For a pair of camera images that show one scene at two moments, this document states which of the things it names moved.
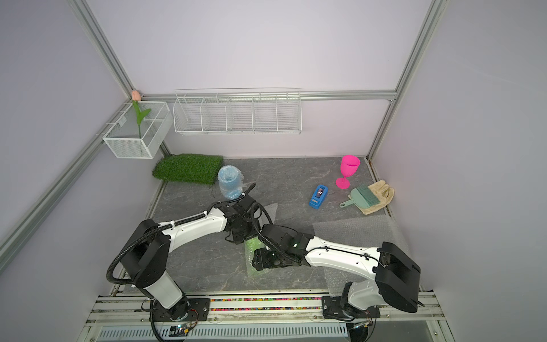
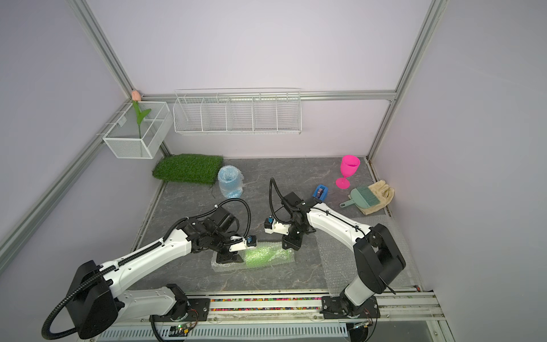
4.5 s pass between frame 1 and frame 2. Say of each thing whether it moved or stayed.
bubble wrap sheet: stayed
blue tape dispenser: stayed
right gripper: moved
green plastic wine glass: moved
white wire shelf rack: stayed
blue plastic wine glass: stayed
